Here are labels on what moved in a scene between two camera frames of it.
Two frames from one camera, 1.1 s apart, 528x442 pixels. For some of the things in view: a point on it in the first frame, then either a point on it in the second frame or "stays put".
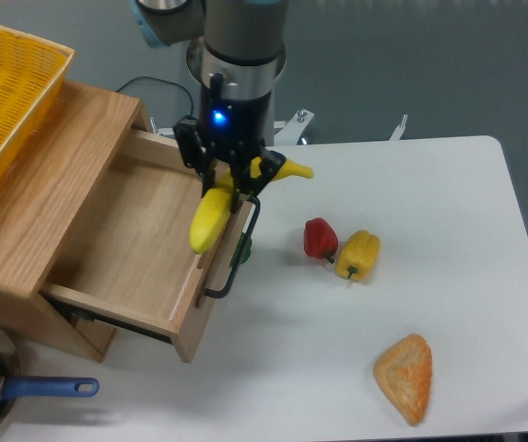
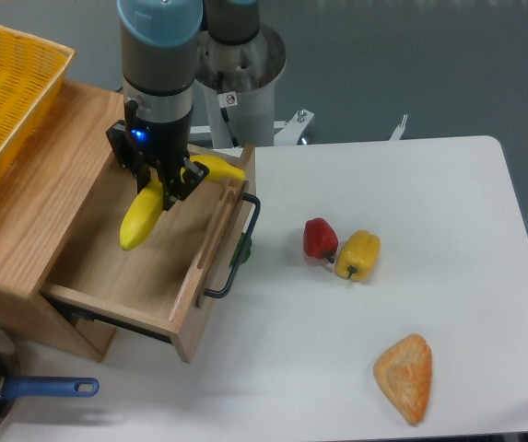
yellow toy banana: [216, 205] → [145, 213]
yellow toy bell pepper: [358, 256] stays put
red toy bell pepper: [320, 238] stays put
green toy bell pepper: [247, 250] stays put
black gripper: [228, 134] → [138, 142]
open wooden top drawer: [129, 258] stays put
